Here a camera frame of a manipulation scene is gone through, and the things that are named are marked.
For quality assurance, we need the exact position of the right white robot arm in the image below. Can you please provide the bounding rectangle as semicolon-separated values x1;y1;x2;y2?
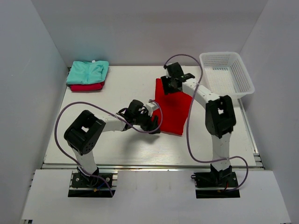
161;63;236;186

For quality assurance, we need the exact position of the white plastic basket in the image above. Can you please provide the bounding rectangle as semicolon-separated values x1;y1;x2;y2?
199;52;255;99

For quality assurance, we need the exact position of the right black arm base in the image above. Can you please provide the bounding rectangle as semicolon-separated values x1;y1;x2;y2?
191;166;240;199

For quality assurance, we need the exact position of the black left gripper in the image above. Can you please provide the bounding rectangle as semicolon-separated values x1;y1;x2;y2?
133;108;161;134

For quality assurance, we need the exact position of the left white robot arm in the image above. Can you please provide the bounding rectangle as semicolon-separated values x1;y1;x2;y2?
64;99;162;186

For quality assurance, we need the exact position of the folded magenta t-shirt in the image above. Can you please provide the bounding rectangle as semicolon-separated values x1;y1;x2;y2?
70;82;105;92

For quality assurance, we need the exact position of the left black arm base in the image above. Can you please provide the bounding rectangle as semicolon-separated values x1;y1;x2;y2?
68;171;117;198

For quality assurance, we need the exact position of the folded teal t-shirt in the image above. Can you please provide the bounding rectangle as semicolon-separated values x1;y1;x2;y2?
66;60;110;85

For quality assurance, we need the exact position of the red t-shirt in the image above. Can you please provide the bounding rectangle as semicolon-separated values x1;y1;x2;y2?
153;78;192;136

